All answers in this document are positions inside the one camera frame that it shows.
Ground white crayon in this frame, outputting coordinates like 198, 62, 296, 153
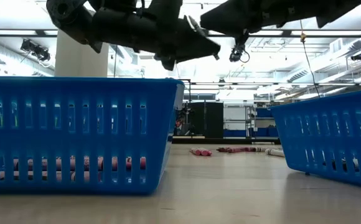
265, 148, 286, 157

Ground black ceiling-mounted camera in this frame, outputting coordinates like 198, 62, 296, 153
229, 34, 250, 63

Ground metal shelving rack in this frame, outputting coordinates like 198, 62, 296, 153
245, 105, 279, 138

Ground blue storage bin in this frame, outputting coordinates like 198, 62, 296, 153
255, 126, 279, 138
256, 108, 273, 118
223, 129, 246, 138

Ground thin black hanging cable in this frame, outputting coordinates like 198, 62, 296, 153
299, 19, 321, 98

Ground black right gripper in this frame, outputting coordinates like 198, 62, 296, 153
200, 0, 296, 37

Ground blue slotted plastic basket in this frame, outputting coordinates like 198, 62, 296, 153
268, 88, 361, 190
0, 76, 186, 196

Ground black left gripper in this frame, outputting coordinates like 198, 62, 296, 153
130, 0, 222, 72

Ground black cabinet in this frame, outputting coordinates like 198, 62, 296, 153
188, 101, 225, 139

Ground dark equipment with red parts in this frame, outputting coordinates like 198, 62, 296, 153
174, 107, 190, 137

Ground black aluminium table frame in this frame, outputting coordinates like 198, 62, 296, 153
171, 136, 281, 145

